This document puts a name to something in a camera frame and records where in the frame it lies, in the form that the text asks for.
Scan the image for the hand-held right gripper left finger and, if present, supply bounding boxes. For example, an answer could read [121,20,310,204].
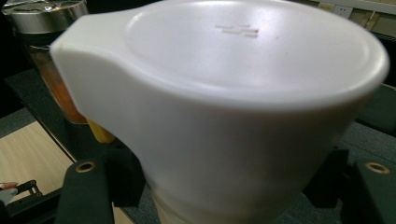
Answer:
[54,159,115,224]

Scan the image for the white wall socket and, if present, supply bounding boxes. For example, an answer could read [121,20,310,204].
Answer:
[317,1,355,19]

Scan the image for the black raised shelf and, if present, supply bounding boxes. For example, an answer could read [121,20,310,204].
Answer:
[4,68,396,224]

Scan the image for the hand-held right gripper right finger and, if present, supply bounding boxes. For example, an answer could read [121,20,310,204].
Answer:
[339,159,396,224]

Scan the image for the spice jar with silver lid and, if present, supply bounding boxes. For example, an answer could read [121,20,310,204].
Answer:
[1,0,91,125]

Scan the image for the bottle with white lid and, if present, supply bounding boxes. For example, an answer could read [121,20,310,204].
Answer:
[49,0,390,224]

